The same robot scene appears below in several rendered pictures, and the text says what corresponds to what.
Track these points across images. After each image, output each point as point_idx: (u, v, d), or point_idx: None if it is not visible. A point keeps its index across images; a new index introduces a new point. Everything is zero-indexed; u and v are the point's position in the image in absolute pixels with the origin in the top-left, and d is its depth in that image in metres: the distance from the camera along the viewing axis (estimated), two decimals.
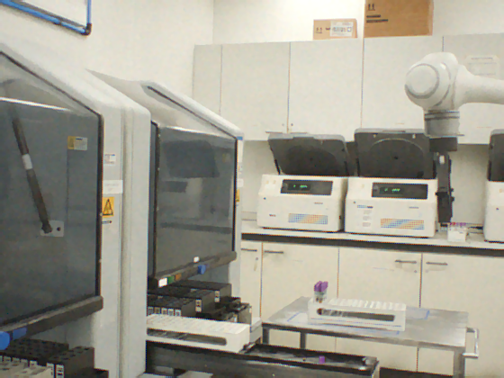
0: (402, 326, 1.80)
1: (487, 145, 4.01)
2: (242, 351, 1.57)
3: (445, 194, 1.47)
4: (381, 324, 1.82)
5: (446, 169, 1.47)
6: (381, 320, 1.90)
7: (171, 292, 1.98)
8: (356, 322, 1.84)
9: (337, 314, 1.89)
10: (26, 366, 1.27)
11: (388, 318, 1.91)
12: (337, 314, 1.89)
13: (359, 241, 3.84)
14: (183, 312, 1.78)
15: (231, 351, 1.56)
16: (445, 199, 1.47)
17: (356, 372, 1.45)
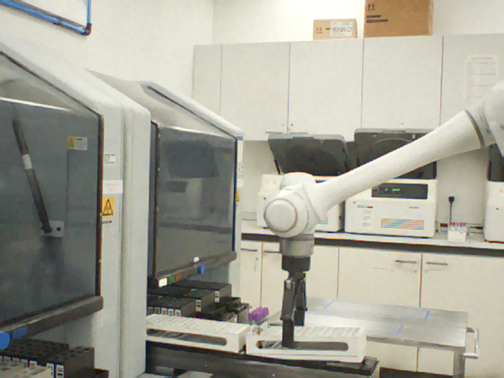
0: (358, 355, 1.46)
1: (487, 145, 4.01)
2: (242, 351, 1.57)
3: (290, 321, 1.49)
4: (332, 355, 1.48)
5: (292, 296, 1.49)
6: (337, 349, 1.56)
7: (171, 292, 1.98)
8: (302, 355, 1.50)
9: (282, 346, 1.56)
10: (26, 366, 1.27)
11: (346, 346, 1.56)
12: (283, 346, 1.56)
13: (359, 241, 3.84)
14: (183, 312, 1.78)
15: (231, 351, 1.56)
16: (288, 325, 1.49)
17: (356, 372, 1.45)
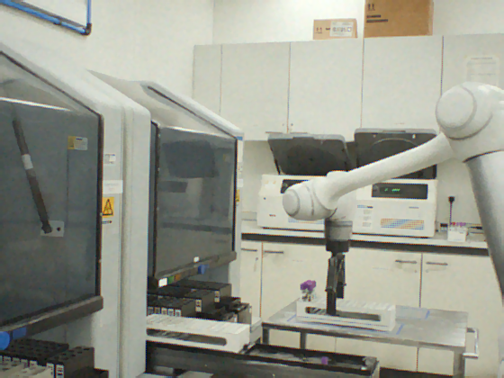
0: (389, 326, 1.79)
1: None
2: (242, 351, 1.57)
3: (332, 292, 1.83)
4: (367, 324, 1.81)
5: (334, 271, 1.83)
6: (371, 320, 1.90)
7: (171, 292, 1.98)
8: (343, 321, 1.84)
9: (325, 313, 1.90)
10: (26, 366, 1.27)
11: (378, 318, 1.90)
12: (326, 313, 1.90)
13: (359, 241, 3.84)
14: (183, 312, 1.78)
15: (231, 351, 1.56)
16: (331, 295, 1.83)
17: (356, 372, 1.45)
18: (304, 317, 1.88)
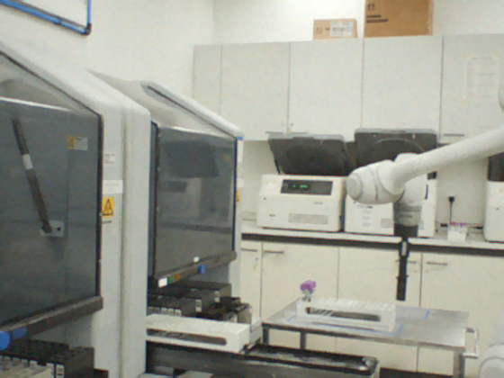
0: (389, 327, 1.79)
1: None
2: (242, 351, 1.57)
3: None
4: (367, 324, 1.81)
5: None
6: (371, 320, 1.90)
7: (171, 292, 1.98)
8: (343, 322, 1.84)
9: (325, 313, 1.90)
10: (26, 366, 1.27)
11: (378, 319, 1.90)
12: (326, 313, 1.90)
13: (359, 241, 3.84)
14: (183, 312, 1.78)
15: (231, 351, 1.56)
16: None
17: (356, 372, 1.45)
18: (304, 317, 1.88)
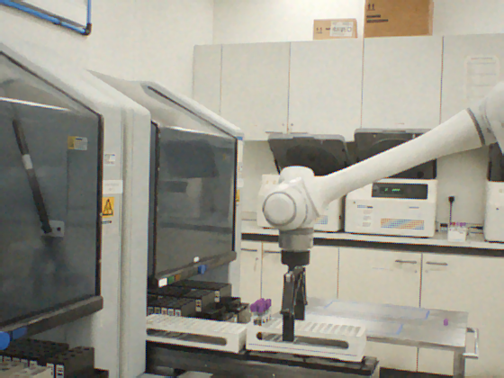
0: (357, 355, 1.46)
1: (487, 145, 4.01)
2: (242, 351, 1.57)
3: (290, 315, 1.50)
4: (332, 353, 1.48)
5: (292, 290, 1.49)
6: (337, 346, 1.56)
7: (171, 292, 1.98)
8: (302, 350, 1.50)
9: (281, 339, 1.56)
10: (26, 366, 1.27)
11: (346, 343, 1.57)
12: (283, 339, 1.56)
13: (359, 241, 3.84)
14: (183, 312, 1.78)
15: (231, 351, 1.56)
16: (288, 319, 1.49)
17: (356, 372, 1.45)
18: (256, 344, 1.54)
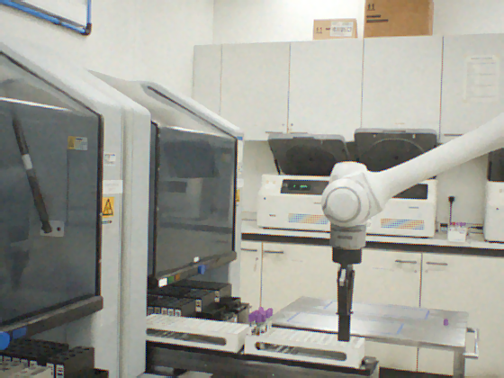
0: (355, 367, 1.46)
1: None
2: (241, 351, 1.57)
3: None
4: (329, 364, 1.48)
5: None
6: (335, 357, 1.57)
7: (171, 292, 1.98)
8: (301, 360, 1.51)
9: (279, 349, 1.56)
10: (26, 366, 1.27)
11: (344, 354, 1.57)
12: (281, 349, 1.56)
13: None
14: (183, 312, 1.78)
15: (230, 351, 1.56)
16: None
17: (355, 372, 1.45)
18: (254, 354, 1.54)
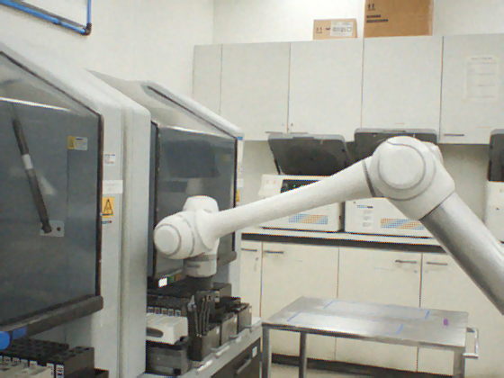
0: (170, 343, 1.62)
1: (487, 145, 4.01)
2: None
3: None
4: (149, 340, 1.64)
5: None
6: (163, 335, 1.73)
7: (171, 292, 1.98)
8: None
9: None
10: (26, 366, 1.27)
11: None
12: None
13: (359, 241, 3.84)
14: (183, 312, 1.78)
15: None
16: None
17: (169, 346, 1.61)
18: None
